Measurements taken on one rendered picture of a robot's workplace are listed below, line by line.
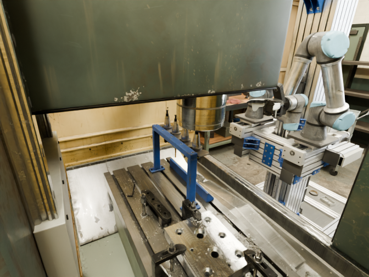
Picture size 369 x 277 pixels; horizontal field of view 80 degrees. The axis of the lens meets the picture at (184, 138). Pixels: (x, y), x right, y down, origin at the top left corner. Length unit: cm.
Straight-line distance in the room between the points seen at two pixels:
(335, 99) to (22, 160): 134
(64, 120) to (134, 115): 47
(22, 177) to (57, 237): 12
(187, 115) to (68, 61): 35
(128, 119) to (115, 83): 126
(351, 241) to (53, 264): 119
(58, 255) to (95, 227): 107
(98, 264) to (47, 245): 96
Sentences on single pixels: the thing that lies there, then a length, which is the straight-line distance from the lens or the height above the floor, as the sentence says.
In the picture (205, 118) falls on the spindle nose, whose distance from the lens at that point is 65.
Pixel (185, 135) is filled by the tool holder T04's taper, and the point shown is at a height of 125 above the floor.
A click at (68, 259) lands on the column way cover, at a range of 49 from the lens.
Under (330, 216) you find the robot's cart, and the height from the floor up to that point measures 21.
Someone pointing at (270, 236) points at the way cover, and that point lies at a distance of 143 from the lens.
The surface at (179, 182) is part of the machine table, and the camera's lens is 140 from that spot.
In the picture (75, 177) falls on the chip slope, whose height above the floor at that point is 82.
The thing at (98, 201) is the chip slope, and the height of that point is 73.
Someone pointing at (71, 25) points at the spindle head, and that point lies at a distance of 45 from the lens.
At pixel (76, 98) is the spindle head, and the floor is 159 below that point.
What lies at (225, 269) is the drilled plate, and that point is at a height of 99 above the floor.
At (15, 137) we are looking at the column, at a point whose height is 157.
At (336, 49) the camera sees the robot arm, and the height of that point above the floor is 169.
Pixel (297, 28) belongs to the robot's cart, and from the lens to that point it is 185.
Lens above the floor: 169
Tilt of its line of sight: 23 degrees down
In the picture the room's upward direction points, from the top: 1 degrees clockwise
